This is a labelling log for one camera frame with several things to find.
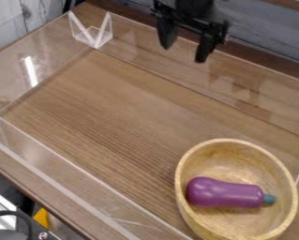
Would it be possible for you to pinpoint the clear acrylic corner bracket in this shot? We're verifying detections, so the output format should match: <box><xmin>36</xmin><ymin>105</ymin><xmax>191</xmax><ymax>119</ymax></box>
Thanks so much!
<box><xmin>68</xmin><ymin>12</ymin><xmax>112</xmax><ymax>49</ymax></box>

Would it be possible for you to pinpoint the black cable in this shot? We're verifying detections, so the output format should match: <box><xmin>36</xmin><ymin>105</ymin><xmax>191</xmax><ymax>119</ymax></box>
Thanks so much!
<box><xmin>0</xmin><ymin>210</ymin><xmax>33</xmax><ymax>240</ymax></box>

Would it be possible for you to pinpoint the yellow tag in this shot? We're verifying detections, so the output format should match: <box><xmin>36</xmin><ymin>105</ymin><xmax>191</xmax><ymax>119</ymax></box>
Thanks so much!
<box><xmin>32</xmin><ymin>208</ymin><xmax>49</xmax><ymax>228</ymax></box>

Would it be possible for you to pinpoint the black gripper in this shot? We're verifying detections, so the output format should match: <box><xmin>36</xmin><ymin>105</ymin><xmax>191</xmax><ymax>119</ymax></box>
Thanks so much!
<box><xmin>152</xmin><ymin>0</ymin><xmax>230</xmax><ymax>63</ymax></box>

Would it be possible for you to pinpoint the light wooden bowl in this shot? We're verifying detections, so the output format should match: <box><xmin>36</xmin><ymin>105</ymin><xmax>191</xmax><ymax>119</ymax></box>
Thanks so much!
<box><xmin>173</xmin><ymin>139</ymin><xmax>298</xmax><ymax>240</ymax></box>

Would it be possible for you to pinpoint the purple toy eggplant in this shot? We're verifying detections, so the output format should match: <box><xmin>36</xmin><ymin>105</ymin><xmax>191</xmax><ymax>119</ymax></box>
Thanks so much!
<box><xmin>185</xmin><ymin>176</ymin><xmax>275</xmax><ymax>208</ymax></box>

